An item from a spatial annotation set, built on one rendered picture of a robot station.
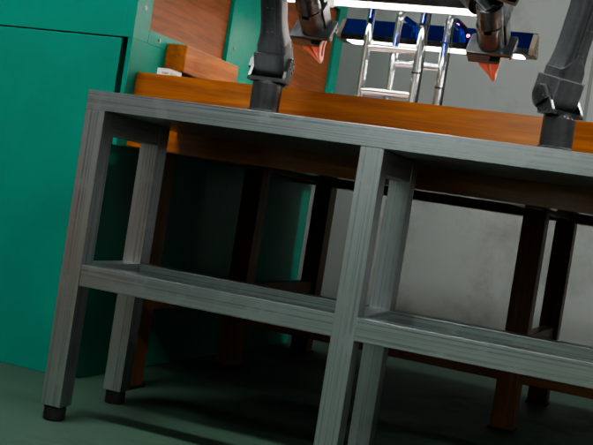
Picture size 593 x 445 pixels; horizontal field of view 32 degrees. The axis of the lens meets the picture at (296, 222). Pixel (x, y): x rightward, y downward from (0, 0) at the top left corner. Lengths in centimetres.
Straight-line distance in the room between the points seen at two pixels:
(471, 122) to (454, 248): 209
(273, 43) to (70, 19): 68
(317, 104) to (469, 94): 204
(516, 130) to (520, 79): 210
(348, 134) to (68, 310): 67
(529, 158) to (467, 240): 246
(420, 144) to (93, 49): 103
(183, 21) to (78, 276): 92
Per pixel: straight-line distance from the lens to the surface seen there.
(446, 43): 302
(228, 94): 242
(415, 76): 277
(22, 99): 269
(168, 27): 269
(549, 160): 181
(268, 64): 215
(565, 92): 201
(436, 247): 428
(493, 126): 220
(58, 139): 261
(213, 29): 290
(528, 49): 310
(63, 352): 212
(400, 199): 210
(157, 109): 203
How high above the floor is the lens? 51
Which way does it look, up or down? 1 degrees down
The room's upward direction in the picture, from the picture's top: 9 degrees clockwise
